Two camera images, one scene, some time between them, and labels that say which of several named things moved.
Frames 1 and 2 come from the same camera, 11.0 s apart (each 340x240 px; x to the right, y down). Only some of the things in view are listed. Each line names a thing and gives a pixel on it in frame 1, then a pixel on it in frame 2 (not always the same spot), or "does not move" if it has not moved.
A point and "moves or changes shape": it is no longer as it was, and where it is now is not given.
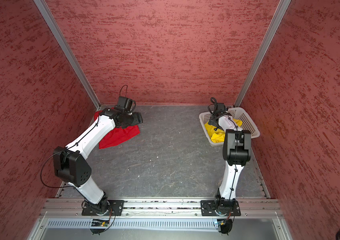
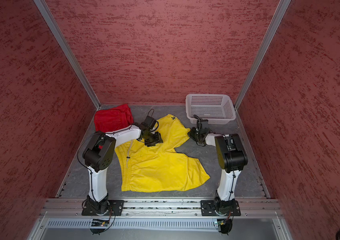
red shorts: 118,135 moves or changes shape
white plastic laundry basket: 237,113 → 217,109
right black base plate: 207,208 does not move
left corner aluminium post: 68,51 does not move
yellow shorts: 217,135 moves or changes shape
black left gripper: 138,119 → 158,139
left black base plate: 115,208 does not move
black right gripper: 212,121 → 191,134
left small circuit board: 97,222 does not move
